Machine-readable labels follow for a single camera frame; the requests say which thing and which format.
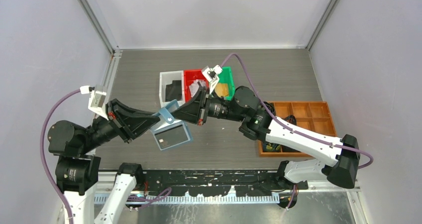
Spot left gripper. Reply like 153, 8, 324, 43
80, 97, 161, 152

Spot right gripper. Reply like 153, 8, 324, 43
171, 85, 245, 124

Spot blue leather card holder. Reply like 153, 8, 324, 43
149, 100, 193, 151

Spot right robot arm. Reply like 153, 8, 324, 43
171, 86, 360, 190

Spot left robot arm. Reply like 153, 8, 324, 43
47, 99, 160, 224

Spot silver cards in red bin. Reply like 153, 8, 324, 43
188, 79, 207, 98

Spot black card in holder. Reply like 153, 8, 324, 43
154, 125, 189, 150

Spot black cards in white bin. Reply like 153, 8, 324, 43
165, 80, 183, 102

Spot gold cards in green bin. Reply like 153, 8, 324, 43
214, 83, 229, 97

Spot red plastic bin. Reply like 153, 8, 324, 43
183, 69, 209, 102

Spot green plastic bin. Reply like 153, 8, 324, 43
219, 67, 235, 100

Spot rolled belt bottom left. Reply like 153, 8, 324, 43
262, 142, 281, 152

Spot orange compartment tray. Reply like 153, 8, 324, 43
257, 101, 337, 159

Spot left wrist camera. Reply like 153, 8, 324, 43
79, 86, 108, 120

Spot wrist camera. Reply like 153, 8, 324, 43
201, 65, 222, 94
79, 86, 108, 120

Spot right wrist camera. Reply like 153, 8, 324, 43
201, 65, 222, 94

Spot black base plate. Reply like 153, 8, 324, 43
135, 170, 293, 197

